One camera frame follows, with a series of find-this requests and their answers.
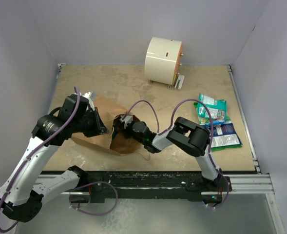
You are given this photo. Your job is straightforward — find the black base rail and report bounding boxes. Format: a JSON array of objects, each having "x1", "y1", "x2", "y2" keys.
[{"x1": 70, "y1": 171, "x2": 228, "y2": 204}]

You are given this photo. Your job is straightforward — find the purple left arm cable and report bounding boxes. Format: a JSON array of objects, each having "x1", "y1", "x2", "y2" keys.
[{"x1": 0, "y1": 85, "x2": 81, "y2": 232}]

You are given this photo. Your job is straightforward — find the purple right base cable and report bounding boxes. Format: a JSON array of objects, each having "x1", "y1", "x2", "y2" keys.
[{"x1": 205, "y1": 170, "x2": 231, "y2": 210}]

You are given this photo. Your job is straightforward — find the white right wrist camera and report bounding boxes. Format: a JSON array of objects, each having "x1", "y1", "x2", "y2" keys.
[{"x1": 119, "y1": 115, "x2": 134, "y2": 129}]

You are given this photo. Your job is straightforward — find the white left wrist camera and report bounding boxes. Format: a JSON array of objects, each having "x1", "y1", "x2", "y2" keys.
[{"x1": 82, "y1": 91, "x2": 96, "y2": 111}]

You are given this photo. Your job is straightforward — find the green white snack bag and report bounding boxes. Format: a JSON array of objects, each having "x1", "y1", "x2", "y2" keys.
[{"x1": 193, "y1": 101, "x2": 243, "y2": 152}]

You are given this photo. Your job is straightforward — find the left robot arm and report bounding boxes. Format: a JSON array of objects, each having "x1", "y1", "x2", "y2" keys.
[{"x1": 0, "y1": 92, "x2": 109, "y2": 223}]

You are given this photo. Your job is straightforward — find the white cylindrical device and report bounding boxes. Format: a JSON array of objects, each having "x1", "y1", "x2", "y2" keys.
[{"x1": 144, "y1": 37, "x2": 185, "y2": 90}]

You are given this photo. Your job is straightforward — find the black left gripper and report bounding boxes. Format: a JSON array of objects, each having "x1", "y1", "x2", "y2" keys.
[{"x1": 72, "y1": 107, "x2": 109, "y2": 137}]

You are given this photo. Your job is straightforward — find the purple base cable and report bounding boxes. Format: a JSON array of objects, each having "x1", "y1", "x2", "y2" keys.
[
  {"x1": 69, "y1": 179, "x2": 119, "y2": 216},
  {"x1": 205, "y1": 170, "x2": 231, "y2": 210}
]

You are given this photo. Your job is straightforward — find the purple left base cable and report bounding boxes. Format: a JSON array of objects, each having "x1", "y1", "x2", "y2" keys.
[{"x1": 69, "y1": 179, "x2": 119, "y2": 216}]

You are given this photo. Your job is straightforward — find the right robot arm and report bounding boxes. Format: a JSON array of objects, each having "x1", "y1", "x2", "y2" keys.
[{"x1": 115, "y1": 115, "x2": 230, "y2": 192}]

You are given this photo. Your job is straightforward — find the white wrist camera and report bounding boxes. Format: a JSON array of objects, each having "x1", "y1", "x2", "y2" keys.
[
  {"x1": 82, "y1": 91, "x2": 96, "y2": 111},
  {"x1": 119, "y1": 115, "x2": 134, "y2": 129}
]

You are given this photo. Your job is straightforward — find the brown paper bag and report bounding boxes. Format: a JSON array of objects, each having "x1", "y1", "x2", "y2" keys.
[{"x1": 71, "y1": 95, "x2": 143, "y2": 156}]

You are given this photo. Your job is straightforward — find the aluminium table frame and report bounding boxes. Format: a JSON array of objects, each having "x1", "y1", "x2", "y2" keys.
[{"x1": 227, "y1": 65, "x2": 285, "y2": 234}]

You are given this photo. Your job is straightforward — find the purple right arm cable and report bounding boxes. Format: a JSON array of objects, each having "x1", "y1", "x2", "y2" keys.
[{"x1": 123, "y1": 98, "x2": 222, "y2": 171}]

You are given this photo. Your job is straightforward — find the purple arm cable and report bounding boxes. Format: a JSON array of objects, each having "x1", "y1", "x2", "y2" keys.
[
  {"x1": 123, "y1": 98, "x2": 222, "y2": 171},
  {"x1": 0, "y1": 85, "x2": 81, "y2": 232}
]

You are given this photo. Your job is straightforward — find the teal candy bag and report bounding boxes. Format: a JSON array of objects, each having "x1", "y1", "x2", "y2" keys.
[{"x1": 196, "y1": 94, "x2": 227, "y2": 121}]

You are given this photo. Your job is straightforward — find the blue snack bag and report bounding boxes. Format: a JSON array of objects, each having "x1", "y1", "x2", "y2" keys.
[{"x1": 201, "y1": 123, "x2": 243, "y2": 150}]

